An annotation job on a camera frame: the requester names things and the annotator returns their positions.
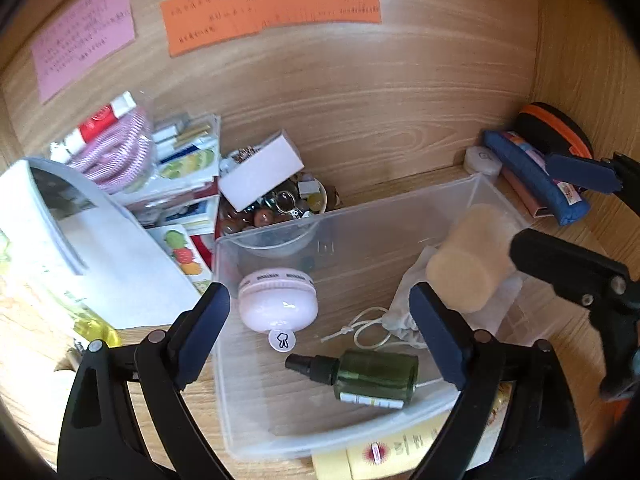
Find white bowl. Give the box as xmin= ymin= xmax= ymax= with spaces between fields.
xmin=217 ymin=175 xmax=329 ymax=262

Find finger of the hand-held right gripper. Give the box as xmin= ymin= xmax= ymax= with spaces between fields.
xmin=509 ymin=229 xmax=640 ymax=402
xmin=546 ymin=152 xmax=640 ymax=202

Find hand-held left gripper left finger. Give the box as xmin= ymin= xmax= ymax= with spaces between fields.
xmin=57 ymin=282 xmax=232 ymax=480

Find brown beaded bracelet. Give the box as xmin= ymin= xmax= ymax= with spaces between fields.
xmin=220 ymin=207 xmax=286 ymax=236

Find white drawstring pouch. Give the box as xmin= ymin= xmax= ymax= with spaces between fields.
xmin=320 ymin=246 xmax=523 ymax=356

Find black and orange round case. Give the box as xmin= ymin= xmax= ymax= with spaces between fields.
xmin=516 ymin=102 xmax=595 ymax=161

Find white rectangular box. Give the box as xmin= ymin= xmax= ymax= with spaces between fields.
xmin=218 ymin=130 xmax=306 ymax=212

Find fruit sticker sheet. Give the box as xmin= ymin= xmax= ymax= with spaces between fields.
xmin=150 ymin=225 xmax=216 ymax=296

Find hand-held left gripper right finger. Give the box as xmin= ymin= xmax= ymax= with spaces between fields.
xmin=408 ymin=281 xmax=586 ymax=480

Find beige cylindrical sponge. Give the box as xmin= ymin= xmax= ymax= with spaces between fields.
xmin=425 ymin=204 xmax=522 ymax=312

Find yellow liquid bottle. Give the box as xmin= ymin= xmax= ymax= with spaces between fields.
xmin=65 ymin=290 xmax=122 ymax=348

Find orange paper note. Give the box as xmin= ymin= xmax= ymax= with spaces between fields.
xmin=160 ymin=0 xmax=382 ymax=58

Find metal key ring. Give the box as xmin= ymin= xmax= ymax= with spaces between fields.
xmin=262 ymin=187 xmax=308 ymax=222

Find pink coil hair ties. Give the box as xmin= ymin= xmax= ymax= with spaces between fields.
xmin=67 ymin=105 xmax=156 ymax=193

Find red white tube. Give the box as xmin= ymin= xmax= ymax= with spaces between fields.
xmin=50 ymin=91 xmax=138 ymax=161

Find green spray bottle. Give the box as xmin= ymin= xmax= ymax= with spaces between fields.
xmin=285 ymin=351 xmax=420 ymax=409

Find blue fabric pouch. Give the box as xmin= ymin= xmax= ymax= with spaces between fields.
xmin=482 ymin=130 xmax=591 ymax=226

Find metal ball chain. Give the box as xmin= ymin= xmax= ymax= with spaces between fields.
xmin=229 ymin=146 xmax=262 ymax=165

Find pink paper note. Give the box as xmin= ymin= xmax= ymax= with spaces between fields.
xmin=30 ymin=0 xmax=137 ymax=106

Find yellow box with red logo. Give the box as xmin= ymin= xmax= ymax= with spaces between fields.
xmin=311 ymin=380 xmax=516 ymax=480

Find clear plastic storage bin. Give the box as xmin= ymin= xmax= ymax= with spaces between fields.
xmin=214 ymin=172 xmax=533 ymax=461

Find pink round case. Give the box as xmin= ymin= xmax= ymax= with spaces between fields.
xmin=237 ymin=267 xmax=319 ymax=351

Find white round case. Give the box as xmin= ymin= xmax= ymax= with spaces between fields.
xmin=463 ymin=146 xmax=502 ymax=183

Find pink flat box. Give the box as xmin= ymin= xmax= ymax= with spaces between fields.
xmin=501 ymin=167 xmax=557 ymax=219

